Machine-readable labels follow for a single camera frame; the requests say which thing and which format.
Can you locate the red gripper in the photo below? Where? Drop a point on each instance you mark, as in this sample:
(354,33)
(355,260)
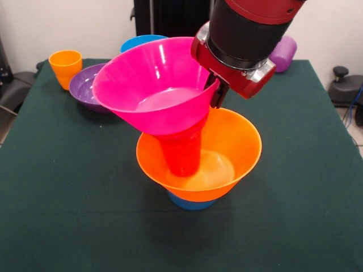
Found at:
(229,76)

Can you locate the large pink bowl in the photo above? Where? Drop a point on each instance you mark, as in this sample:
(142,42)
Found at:
(127,85)

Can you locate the large blue bowl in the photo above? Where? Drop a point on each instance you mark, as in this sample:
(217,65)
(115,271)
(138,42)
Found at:
(133,45)

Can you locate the small blue bowl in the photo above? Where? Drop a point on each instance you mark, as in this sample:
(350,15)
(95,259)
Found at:
(190,205)

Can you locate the small red bowl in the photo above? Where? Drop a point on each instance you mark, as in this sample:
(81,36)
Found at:
(195,131)

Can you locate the purple bowl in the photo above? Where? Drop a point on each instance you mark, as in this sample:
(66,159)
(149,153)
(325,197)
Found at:
(82,93)

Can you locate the yellow-orange cup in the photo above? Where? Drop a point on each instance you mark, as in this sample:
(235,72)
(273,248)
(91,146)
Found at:
(66,71)

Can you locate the large orange bowl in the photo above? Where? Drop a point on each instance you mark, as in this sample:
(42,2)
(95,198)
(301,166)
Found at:
(244,141)

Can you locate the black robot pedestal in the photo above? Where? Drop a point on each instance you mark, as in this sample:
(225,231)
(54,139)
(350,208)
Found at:
(170,17)

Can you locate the purple cup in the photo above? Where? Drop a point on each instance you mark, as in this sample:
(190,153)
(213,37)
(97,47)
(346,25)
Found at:
(285,59)

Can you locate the dark green tablecloth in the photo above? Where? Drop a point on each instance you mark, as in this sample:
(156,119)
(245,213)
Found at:
(113,241)

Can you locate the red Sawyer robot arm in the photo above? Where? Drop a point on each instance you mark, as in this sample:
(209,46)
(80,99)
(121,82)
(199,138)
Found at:
(249,28)

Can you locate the orange-red cup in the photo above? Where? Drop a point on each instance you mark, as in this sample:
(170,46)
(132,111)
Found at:
(181,161)

